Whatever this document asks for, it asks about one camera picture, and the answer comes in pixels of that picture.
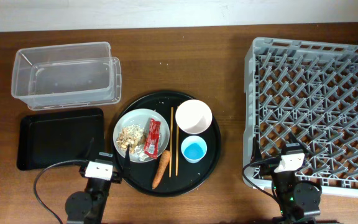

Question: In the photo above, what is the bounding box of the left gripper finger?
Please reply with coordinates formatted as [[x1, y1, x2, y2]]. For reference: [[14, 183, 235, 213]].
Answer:
[[122, 146, 131, 178], [85, 138, 94, 161]]

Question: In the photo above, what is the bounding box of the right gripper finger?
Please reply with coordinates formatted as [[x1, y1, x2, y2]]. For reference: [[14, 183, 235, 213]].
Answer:
[[287, 132, 308, 154], [251, 137, 263, 165]]

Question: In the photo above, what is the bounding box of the red sauce packet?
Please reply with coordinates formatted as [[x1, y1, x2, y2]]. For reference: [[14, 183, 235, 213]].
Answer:
[[144, 118, 161, 159]]

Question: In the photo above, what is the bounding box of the grey plate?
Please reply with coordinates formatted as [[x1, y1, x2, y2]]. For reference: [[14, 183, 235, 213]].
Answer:
[[112, 109, 170, 163]]

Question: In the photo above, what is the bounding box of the light blue cup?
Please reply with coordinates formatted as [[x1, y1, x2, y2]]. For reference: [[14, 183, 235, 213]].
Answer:
[[181, 135, 208, 164]]

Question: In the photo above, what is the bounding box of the pink white bowl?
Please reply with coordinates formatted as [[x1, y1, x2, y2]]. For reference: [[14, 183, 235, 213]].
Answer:
[[175, 100, 213, 134]]

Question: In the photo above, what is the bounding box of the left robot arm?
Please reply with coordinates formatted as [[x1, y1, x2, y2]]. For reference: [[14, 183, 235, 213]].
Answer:
[[65, 140, 131, 224]]

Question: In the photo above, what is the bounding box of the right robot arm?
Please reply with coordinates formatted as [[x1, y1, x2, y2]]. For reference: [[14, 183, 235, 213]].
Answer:
[[251, 133, 322, 224]]

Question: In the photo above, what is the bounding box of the grey dishwasher rack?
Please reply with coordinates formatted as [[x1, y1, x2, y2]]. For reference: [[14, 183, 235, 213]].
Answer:
[[242, 37, 358, 197]]

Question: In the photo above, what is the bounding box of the food scraps and rice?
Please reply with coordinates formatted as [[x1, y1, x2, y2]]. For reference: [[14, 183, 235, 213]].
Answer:
[[116, 124, 146, 154]]

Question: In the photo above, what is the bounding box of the orange carrot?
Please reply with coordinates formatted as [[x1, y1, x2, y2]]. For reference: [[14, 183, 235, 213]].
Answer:
[[152, 150, 171, 189]]

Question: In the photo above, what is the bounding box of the black rectangular tray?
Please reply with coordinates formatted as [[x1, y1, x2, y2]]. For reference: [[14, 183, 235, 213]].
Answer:
[[17, 108, 105, 170]]

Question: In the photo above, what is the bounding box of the round black tray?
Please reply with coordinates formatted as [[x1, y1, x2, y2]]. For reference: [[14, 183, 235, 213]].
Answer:
[[111, 91, 221, 197]]

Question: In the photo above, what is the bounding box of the clear plastic bin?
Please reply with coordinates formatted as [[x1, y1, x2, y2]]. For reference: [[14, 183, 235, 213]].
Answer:
[[11, 42, 122, 111]]

